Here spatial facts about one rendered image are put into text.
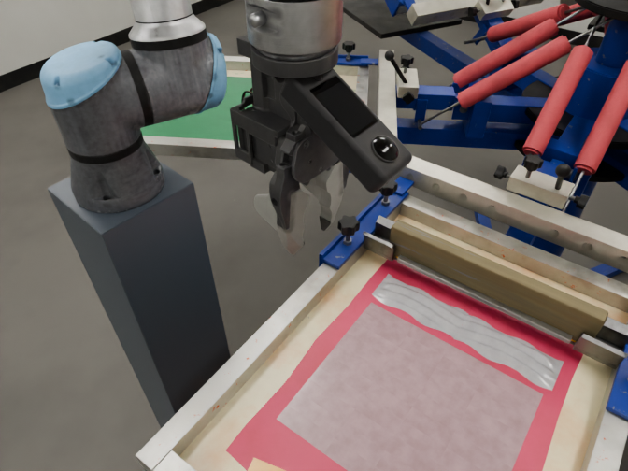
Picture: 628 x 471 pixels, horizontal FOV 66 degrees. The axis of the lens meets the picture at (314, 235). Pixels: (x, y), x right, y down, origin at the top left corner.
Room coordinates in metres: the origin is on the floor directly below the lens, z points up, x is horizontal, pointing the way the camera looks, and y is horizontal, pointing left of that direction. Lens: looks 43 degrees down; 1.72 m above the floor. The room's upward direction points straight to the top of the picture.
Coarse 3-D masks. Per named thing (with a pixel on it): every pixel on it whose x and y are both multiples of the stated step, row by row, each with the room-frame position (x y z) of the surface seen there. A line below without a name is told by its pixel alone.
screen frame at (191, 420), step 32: (448, 224) 0.81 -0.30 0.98; (480, 224) 0.81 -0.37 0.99; (352, 256) 0.71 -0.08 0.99; (512, 256) 0.72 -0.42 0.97; (544, 256) 0.71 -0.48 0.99; (320, 288) 0.62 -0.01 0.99; (576, 288) 0.65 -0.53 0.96; (608, 288) 0.62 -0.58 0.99; (288, 320) 0.54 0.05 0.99; (256, 352) 0.47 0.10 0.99; (224, 384) 0.41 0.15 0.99; (608, 384) 0.43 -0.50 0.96; (192, 416) 0.36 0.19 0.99; (608, 416) 0.36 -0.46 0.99; (160, 448) 0.31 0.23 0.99; (608, 448) 0.31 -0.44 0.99
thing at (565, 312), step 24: (408, 240) 0.70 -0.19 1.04; (432, 240) 0.68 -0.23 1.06; (432, 264) 0.67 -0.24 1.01; (456, 264) 0.64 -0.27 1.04; (480, 264) 0.62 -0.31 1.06; (480, 288) 0.61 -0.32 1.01; (504, 288) 0.59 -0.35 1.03; (528, 288) 0.56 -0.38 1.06; (552, 288) 0.56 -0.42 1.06; (528, 312) 0.55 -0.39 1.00; (552, 312) 0.53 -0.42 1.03; (576, 312) 0.51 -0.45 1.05; (600, 312) 0.51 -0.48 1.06; (576, 336) 0.50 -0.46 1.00
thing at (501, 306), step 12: (408, 264) 0.68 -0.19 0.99; (420, 264) 0.68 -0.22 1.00; (432, 276) 0.65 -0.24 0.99; (444, 276) 0.65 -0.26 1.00; (456, 288) 0.62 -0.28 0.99; (468, 288) 0.62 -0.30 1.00; (480, 300) 0.59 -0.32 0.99; (492, 300) 0.59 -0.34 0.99; (504, 312) 0.56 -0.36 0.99; (516, 312) 0.56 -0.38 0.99; (540, 324) 0.53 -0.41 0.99; (564, 336) 0.50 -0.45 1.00
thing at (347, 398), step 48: (432, 288) 0.65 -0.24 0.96; (336, 336) 0.53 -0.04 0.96; (384, 336) 0.53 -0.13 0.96; (432, 336) 0.53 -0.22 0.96; (288, 384) 0.43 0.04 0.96; (336, 384) 0.43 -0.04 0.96; (384, 384) 0.43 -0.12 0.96; (240, 432) 0.35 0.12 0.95; (288, 432) 0.35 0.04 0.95; (336, 432) 0.35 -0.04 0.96; (384, 432) 0.35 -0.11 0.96
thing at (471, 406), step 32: (512, 320) 0.57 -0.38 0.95; (448, 352) 0.50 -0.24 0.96; (544, 352) 0.50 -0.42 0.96; (576, 352) 0.50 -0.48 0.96; (448, 384) 0.43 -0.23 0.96; (480, 384) 0.43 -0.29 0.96; (512, 384) 0.43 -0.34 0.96; (416, 416) 0.38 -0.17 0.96; (448, 416) 0.38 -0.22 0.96; (480, 416) 0.38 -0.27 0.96; (512, 416) 0.38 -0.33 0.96; (544, 416) 0.38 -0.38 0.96; (416, 448) 0.32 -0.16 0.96; (448, 448) 0.32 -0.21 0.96; (480, 448) 0.32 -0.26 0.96; (512, 448) 0.32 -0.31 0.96; (544, 448) 0.32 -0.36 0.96
